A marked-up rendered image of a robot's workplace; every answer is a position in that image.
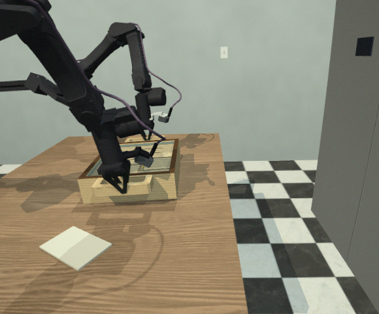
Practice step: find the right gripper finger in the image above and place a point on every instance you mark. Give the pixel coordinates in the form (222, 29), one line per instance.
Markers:
(117, 179)
(109, 179)

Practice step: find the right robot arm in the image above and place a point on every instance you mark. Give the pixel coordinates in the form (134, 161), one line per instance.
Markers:
(86, 104)

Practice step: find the wooden maze board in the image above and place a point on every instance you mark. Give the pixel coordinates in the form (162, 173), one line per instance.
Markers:
(158, 182)

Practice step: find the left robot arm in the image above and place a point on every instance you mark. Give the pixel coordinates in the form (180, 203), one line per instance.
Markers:
(119, 35)

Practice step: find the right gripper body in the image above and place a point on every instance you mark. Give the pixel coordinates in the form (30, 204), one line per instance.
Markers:
(114, 160)

